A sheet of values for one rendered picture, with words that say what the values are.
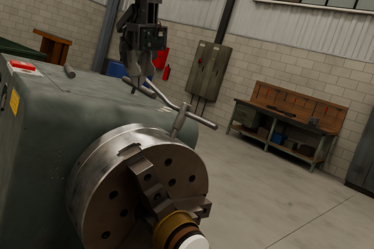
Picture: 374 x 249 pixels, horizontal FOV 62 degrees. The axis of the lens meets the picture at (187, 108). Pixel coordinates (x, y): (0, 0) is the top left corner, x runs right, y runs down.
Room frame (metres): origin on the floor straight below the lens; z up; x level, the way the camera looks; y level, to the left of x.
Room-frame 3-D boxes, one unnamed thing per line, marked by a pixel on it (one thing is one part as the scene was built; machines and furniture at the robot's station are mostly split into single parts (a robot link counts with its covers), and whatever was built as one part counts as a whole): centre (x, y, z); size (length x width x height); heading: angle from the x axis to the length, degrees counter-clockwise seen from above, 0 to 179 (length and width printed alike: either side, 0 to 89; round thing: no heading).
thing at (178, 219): (0.58, -0.05, 1.08); 0.09 x 0.09 x 0.09; 39
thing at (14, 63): (0.90, 0.50, 1.26); 0.06 x 0.06 x 0.02; 39
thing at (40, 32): (8.85, 4.22, 0.50); 1.61 x 0.44 x 1.00; 51
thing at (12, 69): (0.89, 0.48, 1.23); 0.13 x 0.08 x 0.06; 39
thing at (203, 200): (0.69, -0.08, 1.09); 0.12 x 0.11 x 0.05; 129
